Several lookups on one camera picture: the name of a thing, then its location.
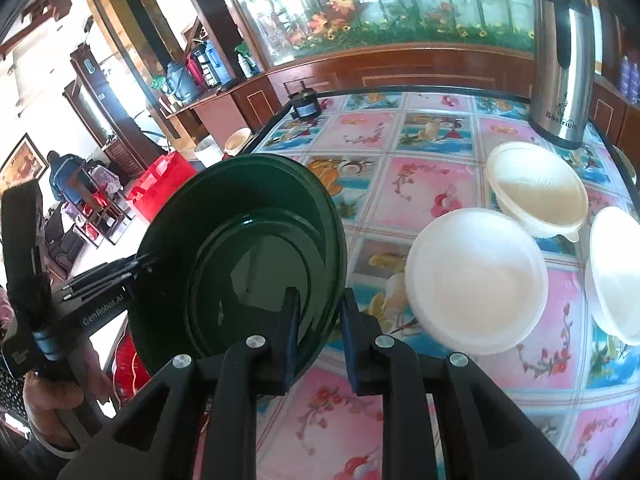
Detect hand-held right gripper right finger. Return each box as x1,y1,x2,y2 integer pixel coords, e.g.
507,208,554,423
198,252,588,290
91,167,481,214
341,287,583,480

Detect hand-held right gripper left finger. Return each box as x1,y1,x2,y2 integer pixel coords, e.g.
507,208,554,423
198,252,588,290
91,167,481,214
57,286,304,480

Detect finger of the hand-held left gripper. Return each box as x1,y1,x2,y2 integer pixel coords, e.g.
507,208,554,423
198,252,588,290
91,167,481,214
62,254,164,297
65,274,139,304

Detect green plastic bowl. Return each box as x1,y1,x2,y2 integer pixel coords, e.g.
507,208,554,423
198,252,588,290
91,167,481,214
145,165,334,387
128,154,350,404

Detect white foam bowl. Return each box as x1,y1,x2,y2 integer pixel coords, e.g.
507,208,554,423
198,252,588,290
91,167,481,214
584,205,640,347
403,207,550,356

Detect cream plastic bowl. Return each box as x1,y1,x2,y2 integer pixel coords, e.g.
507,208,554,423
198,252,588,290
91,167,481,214
482,140,590,244

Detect person's left hand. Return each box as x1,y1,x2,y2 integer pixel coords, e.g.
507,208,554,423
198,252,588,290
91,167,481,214
22,349,114,449

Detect wooden chair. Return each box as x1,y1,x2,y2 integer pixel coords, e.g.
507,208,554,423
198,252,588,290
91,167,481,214
75,180,137,249

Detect red glass plate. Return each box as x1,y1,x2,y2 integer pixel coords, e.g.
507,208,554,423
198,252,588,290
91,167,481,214
113,332,152,406

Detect red shopping bag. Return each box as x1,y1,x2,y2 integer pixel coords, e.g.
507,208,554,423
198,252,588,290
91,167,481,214
127,152,199,224

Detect person's dotted clothing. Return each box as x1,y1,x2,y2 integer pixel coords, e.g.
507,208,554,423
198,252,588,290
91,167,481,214
0,355,29,427

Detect white round container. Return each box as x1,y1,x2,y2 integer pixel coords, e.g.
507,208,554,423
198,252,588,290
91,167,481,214
193,138,221,162

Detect cream round pot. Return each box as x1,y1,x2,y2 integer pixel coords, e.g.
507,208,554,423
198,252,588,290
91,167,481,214
223,127,253,155

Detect low wooden side cabinet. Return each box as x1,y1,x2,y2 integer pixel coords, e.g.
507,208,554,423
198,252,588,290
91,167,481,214
165,67,297,147

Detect blue thermos jug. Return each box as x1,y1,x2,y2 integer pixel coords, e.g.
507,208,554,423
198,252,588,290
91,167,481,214
164,62,202,104

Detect printed floral tablecloth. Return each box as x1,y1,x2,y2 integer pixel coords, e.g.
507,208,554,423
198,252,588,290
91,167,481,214
195,87,640,480

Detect red flask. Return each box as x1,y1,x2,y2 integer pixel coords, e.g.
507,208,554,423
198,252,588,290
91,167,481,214
185,57,206,89

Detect tall wooden glass cabinet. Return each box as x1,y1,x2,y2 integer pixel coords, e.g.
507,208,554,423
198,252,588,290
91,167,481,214
82,0,211,142

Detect blue and black bottle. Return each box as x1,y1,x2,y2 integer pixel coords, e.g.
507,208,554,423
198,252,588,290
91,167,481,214
194,42,231,86

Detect small black jar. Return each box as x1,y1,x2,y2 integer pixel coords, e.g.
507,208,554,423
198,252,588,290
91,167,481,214
289,82,321,120

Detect wooden glass display cabinet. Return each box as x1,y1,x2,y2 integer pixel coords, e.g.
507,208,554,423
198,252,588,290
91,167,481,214
170,0,622,127

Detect artificial flowers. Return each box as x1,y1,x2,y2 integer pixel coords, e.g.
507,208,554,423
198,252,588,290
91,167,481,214
280,0,537,54

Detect stainless steel thermos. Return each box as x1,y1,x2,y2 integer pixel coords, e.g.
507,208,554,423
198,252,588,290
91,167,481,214
528,0,596,151

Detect wooden corner cabinet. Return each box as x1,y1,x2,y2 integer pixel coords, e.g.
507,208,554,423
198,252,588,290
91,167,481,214
590,72,640,152

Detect framed wall painting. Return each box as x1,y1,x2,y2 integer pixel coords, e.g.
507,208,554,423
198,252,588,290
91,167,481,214
0,133,49,194

